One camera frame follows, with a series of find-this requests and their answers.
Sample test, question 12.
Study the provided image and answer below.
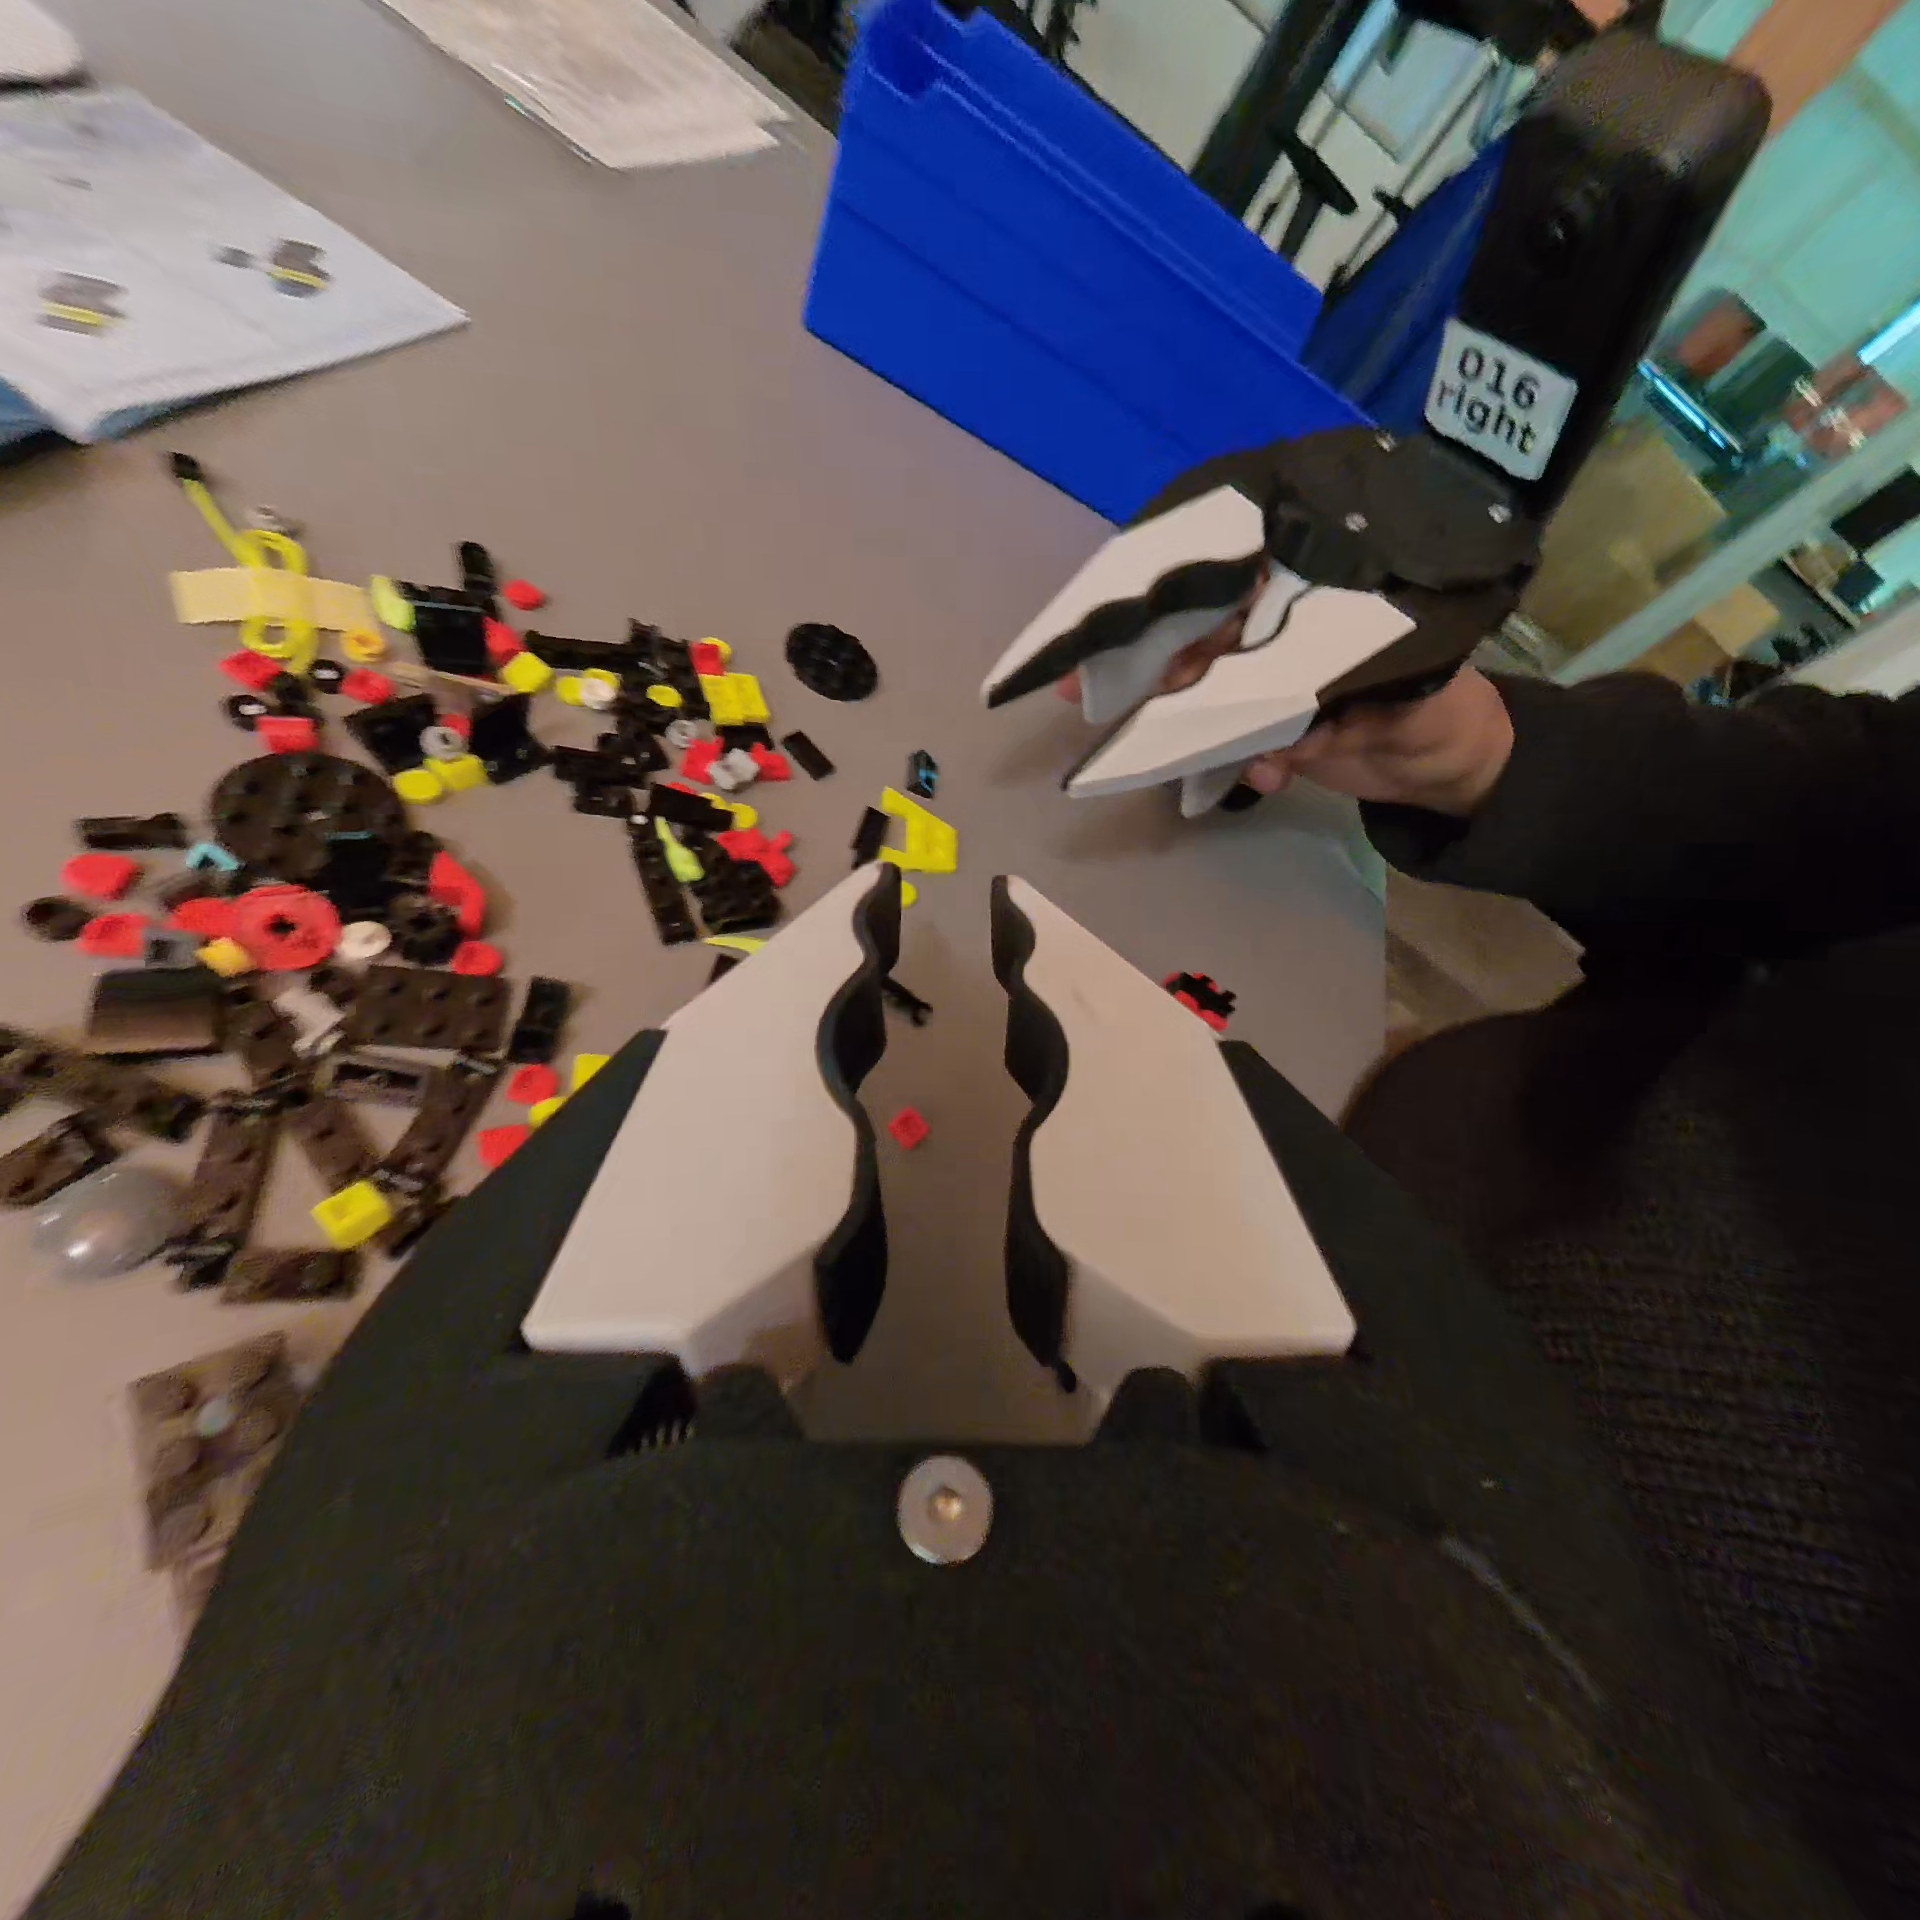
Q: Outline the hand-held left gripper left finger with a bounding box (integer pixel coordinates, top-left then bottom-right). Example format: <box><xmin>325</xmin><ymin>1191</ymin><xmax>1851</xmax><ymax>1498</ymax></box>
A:
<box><xmin>518</xmin><ymin>863</ymin><xmax>904</xmax><ymax>1404</ymax></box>

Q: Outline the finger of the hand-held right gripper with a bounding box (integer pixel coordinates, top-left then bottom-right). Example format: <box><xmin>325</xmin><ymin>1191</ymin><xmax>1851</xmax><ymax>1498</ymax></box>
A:
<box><xmin>983</xmin><ymin>485</ymin><xmax>1274</xmax><ymax>714</ymax></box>
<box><xmin>1062</xmin><ymin>577</ymin><xmax>1422</xmax><ymax>820</ymax></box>

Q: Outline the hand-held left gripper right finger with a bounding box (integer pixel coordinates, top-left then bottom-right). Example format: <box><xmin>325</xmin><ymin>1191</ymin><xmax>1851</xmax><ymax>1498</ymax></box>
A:
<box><xmin>990</xmin><ymin>873</ymin><xmax>1360</xmax><ymax>1404</ymax></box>

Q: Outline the pile of lego pieces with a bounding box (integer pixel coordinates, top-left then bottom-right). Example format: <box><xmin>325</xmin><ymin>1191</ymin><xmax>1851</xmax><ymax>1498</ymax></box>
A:
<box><xmin>0</xmin><ymin>451</ymin><xmax>962</xmax><ymax>1594</ymax></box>

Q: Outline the person's right forearm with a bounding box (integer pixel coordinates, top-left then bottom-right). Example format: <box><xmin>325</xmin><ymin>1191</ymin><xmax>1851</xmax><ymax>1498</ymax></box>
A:
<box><xmin>1357</xmin><ymin>668</ymin><xmax>1920</xmax><ymax>976</ymax></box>

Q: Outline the dark round lego plate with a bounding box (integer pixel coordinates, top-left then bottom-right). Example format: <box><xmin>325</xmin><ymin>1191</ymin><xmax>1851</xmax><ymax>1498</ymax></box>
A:
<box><xmin>783</xmin><ymin>619</ymin><xmax>882</xmax><ymax>705</ymax></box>

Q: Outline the yellow wedge lego plate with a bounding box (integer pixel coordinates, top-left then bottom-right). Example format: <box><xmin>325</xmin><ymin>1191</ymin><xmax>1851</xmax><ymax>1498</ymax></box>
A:
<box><xmin>878</xmin><ymin>784</ymin><xmax>962</xmax><ymax>875</ymax></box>

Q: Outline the lego instruction booklet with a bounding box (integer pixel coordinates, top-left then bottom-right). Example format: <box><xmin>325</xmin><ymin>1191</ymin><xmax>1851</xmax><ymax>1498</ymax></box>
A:
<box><xmin>0</xmin><ymin>82</ymin><xmax>471</xmax><ymax>453</ymax></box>

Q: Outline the person's right hand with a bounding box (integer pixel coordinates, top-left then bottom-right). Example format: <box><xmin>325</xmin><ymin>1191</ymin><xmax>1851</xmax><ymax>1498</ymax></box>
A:
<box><xmin>1240</xmin><ymin>671</ymin><xmax>1518</xmax><ymax>820</ymax></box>

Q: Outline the blue storage bin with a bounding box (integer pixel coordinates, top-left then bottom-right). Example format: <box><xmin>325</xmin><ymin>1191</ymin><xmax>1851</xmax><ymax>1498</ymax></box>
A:
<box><xmin>803</xmin><ymin>0</ymin><xmax>1518</xmax><ymax>528</ymax></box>

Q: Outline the printed paper sheet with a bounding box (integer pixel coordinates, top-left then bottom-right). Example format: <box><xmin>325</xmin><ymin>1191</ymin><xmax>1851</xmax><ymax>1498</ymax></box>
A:
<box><xmin>375</xmin><ymin>0</ymin><xmax>788</xmax><ymax>170</ymax></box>

